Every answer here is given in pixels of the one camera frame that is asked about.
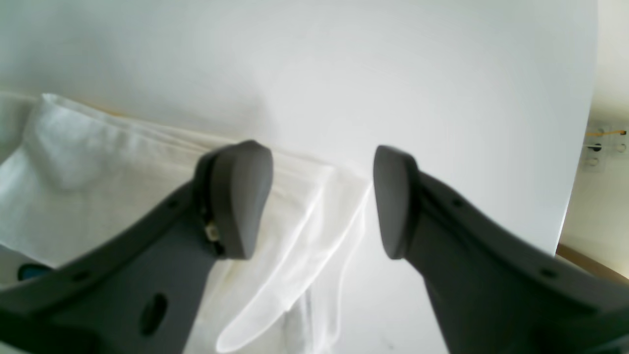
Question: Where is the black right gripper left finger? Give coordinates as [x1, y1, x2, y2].
[1, 140, 273, 354]

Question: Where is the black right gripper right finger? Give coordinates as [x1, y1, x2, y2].
[373, 145, 629, 354]

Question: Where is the white printed T-shirt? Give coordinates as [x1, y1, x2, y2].
[1, 93, 371, 354]

